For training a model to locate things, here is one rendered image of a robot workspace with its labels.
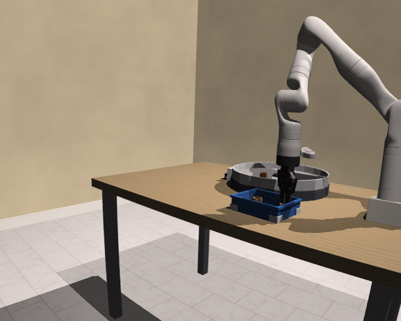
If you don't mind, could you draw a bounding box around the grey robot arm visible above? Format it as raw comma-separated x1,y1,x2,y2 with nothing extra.
274,16,401,203

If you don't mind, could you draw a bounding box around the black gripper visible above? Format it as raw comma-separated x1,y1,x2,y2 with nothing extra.
276,155,300,204

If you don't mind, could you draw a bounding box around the blue crate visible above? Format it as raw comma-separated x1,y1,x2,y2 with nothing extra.
230,188,303,224

